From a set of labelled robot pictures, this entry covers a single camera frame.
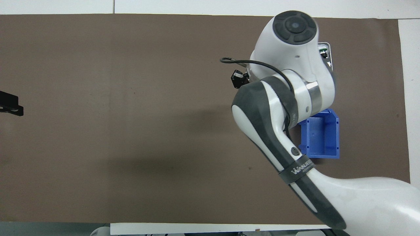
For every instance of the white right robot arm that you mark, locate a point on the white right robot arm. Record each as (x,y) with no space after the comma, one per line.
(288,49)

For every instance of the grey metal tray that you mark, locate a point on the grey metal tray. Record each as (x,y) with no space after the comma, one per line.
(329,56)

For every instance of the blue plastic storage bin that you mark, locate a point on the blue plastic storage bin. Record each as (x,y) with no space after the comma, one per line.
(321,137)

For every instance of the brown paper table mat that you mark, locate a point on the brown paper table mat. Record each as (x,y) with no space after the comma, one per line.
(131,131)

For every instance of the green push button switch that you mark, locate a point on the green push button switch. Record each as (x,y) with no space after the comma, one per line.
(323,50)

